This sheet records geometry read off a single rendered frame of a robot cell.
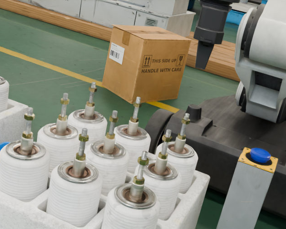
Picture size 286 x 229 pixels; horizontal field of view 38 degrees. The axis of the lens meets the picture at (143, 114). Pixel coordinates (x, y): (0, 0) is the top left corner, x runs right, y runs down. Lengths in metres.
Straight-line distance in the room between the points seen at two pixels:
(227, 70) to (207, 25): 1.87
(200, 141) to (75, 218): 0.54
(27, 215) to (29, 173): 0.08
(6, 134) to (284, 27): 0.76
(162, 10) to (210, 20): 2.12
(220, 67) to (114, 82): 0.94
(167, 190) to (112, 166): 0.12
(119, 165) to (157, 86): 1.12
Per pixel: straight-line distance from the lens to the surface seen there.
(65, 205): 0.76
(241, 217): 0.88
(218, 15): 0.81
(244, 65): 1.15
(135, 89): 1.84
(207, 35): 0.80
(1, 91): 1.15
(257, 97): 1.32
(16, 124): 1.19
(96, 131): 0.98
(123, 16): 2.98
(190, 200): 0.91
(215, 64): 2.69
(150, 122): 1.25
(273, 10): 1.09
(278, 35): 1.05
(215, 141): 1.20
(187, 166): 0.91
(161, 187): 0.80
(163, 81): 1.95
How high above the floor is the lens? 0.65
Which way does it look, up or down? 22 degrees down
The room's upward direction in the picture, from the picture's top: 12 degrees clockwise
